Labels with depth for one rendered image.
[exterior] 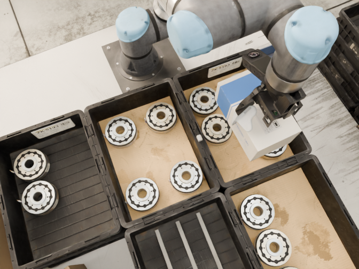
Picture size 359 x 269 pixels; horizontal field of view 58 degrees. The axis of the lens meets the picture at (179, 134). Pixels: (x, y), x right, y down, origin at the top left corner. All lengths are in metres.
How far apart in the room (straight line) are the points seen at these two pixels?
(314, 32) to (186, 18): 0.19
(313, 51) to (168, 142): 0.66
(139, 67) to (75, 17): 1.35
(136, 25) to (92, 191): 0.56
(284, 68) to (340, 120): 0.83
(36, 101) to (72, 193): 0.47
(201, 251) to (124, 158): 0.38
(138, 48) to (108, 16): 1.32
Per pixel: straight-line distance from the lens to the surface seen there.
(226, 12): 0.54
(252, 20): 0.56
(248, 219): 1.01
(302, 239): 1.08
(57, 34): 2.48
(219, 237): 1.03
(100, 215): 1.06
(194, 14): 0.53
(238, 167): 1.07
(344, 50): 1.89
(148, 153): 1.07
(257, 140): 0.78
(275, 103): 0.69
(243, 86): 0.83
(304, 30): 0.52
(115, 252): 1.17
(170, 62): 1.31
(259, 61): 0.72
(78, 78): 1.39
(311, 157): 1.03
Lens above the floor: 1.85
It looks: 70 degrees down
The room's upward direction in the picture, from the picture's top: 1 degrees counter-clockwise
